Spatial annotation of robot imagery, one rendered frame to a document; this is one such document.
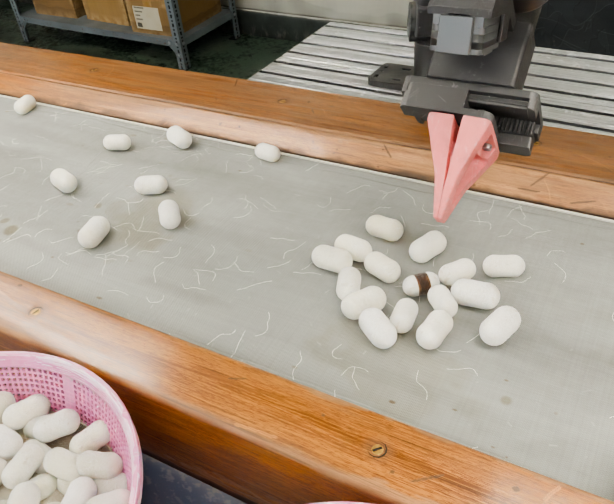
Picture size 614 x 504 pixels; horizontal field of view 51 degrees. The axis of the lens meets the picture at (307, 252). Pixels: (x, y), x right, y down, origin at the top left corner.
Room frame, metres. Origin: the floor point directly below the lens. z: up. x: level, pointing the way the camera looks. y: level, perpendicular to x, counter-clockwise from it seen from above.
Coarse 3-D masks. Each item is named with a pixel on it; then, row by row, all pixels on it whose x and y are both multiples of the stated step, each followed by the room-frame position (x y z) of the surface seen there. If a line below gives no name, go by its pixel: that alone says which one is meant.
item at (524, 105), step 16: (416, 80) 0.46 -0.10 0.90; (432, 80) 0.46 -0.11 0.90; (448, 80) 0.45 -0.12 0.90; (480, 96) 0.43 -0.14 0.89; (496, 96) 0.43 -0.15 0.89; (512, 96) 0.42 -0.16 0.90; (528, 96) 0.41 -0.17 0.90; (496, 112) 0.45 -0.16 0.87; (512, 112) 0.42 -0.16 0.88; (528, 112) 0.41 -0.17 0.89
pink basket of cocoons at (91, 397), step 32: (0, 352) 0.35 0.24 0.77; (32, 352) 0.34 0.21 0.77; (0, 384) 0.34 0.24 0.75; (32, 384) 0.33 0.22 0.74; (64, 384) 0.32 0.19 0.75; (96, 384) 0.31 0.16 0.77; (96, 416) 0.30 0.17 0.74; (128, 416) 0.27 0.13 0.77; (128, 448) 0.26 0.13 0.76; (128, 480) 0.25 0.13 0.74
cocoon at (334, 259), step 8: (320, 248) 0.44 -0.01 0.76; (328, 248) 0.44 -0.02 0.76; (336, 248) 0.44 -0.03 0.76; (312, 256) 0.44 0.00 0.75; (320, 256) 0.43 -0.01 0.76; (328, 256) 0.43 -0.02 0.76; (336, 256) 0.43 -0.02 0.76; (344, 256) 0.43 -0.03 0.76; (320, 264) 0.43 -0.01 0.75; (328, 264) 0.43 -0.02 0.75; (336, 264) 0.42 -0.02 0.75; (344, 264) 0.42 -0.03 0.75; (336, 272) 0.42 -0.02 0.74
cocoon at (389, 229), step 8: (376, 216) 0.48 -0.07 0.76; (368, 224) 0.47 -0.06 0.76; (376, 224) 0.47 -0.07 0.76; (384, 224) 0.47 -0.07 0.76; (392, 224) 0.46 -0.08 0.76; (400, 224) 0.47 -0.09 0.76; (368, 232) 0.47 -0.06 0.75; (376, 232) 0.47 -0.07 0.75; (384, 232) 0.46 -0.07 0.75; (392, 232) 0.46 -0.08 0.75; (400, 232) 0.46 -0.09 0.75; (392, 240) 0.46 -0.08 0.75
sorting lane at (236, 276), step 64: (0, 128) 0.80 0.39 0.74; (64, 128) 0.78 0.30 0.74; (128, 128) 0.75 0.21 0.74; (0, 192) 0.63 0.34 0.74; (128, 192) 0.60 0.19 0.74; (192, 192) 0.59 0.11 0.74; (256, 192) 0.57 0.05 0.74; (320, 192) 0.56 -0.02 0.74; (384, 192) 0.55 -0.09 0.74; (0, 256) 0.51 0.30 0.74; (64, 256) 0.50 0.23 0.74; (128, 256) 0.49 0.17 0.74; (192, 256) 0.48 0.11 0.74; (256, 256) 0.46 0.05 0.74; (448, 256) 0.43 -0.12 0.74; (576, 256) 0.41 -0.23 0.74; (192, 320) 0.39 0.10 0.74; (256, 320) 0.38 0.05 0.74; (320, 320) 0.37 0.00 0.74; (576, 320) 0.34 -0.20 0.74; (320, 384) 0.31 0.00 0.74; (384, 384) 0.30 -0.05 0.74; (448, 384) 0.29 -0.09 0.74; (512, 384) 0.29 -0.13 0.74; (576, 384) 0.28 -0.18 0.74; (512, 448) 0.24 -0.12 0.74; (576, 448) 0.23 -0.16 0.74
